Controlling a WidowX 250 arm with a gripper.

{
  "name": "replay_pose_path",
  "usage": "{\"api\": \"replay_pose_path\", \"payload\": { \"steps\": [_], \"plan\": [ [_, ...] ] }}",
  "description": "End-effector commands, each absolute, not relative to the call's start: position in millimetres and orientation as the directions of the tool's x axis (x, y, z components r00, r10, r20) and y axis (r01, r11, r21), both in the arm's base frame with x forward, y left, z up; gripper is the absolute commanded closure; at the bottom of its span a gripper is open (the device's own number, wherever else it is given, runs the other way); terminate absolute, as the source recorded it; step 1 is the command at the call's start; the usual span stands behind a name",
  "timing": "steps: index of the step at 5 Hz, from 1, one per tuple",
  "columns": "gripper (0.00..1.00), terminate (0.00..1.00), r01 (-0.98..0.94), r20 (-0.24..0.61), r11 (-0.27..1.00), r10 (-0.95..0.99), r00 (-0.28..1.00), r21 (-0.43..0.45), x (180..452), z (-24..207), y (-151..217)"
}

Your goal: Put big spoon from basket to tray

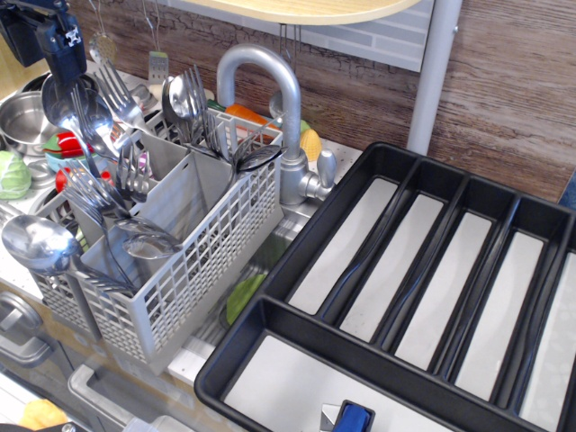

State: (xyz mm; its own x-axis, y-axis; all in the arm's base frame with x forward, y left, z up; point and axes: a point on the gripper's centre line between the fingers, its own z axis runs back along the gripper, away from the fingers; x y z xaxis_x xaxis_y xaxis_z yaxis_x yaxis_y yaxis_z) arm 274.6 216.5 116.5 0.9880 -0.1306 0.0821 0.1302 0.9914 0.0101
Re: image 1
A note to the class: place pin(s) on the silver toy faucet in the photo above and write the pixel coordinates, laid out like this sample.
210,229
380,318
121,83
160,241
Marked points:
297,182

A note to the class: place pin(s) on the big steel spoon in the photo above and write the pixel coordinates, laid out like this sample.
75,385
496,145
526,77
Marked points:
80,110

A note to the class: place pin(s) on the steel spoon back compartment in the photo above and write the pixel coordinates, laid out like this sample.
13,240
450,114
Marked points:
181,104

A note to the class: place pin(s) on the green toy cabbage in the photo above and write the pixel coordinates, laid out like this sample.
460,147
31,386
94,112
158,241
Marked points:
16,178

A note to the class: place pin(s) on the steel pot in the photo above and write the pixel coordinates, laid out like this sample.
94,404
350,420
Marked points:
24,126

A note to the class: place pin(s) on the grey metal pole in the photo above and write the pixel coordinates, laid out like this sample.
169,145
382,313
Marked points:
441,34

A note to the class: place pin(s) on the steel spoon compartment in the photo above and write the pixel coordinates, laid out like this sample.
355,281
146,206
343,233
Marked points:
181,104
246,160

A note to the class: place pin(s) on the red toy pepper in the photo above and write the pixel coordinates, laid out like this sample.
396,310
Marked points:
63,145

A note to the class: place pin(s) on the steel spoon right compartment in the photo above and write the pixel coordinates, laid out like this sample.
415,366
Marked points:
246,160

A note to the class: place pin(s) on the small steel spoon front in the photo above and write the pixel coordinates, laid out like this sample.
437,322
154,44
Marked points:
150,247

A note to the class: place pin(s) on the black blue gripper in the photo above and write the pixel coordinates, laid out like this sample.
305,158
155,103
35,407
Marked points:
37,30

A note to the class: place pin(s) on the steel fork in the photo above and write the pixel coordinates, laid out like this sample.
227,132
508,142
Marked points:
88,194
118,97

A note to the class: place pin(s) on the green toy in sink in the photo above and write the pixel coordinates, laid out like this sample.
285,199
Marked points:
241,295

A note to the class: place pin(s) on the hanging toy skimmer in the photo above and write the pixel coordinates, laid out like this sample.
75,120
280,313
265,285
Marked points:
102,47

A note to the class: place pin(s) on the black cutlery tray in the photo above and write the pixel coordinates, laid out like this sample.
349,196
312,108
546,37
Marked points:
435,299

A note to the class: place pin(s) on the wooden shelf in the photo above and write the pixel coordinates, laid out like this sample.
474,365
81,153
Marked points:
310,12

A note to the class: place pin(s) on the blue clamp on tray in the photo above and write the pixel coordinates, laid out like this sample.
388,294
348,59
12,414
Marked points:
346,417

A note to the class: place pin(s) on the grey plastic cutlery basket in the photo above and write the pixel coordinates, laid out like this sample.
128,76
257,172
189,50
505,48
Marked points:
219,224

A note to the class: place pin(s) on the steel fork upper left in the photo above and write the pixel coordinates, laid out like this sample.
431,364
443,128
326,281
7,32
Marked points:
118,97

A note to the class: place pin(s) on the hanging toy spatula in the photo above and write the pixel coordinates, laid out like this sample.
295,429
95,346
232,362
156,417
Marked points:
158,61

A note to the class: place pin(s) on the large steel spoon front left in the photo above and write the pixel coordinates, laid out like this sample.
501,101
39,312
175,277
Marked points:
46,248

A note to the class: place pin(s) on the orange toy carrot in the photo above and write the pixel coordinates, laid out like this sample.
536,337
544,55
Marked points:
242,112

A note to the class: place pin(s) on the yellow toy corn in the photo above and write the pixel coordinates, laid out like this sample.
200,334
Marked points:
310,143

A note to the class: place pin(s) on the steel fork front left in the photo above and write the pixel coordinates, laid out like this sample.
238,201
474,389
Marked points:
88,194

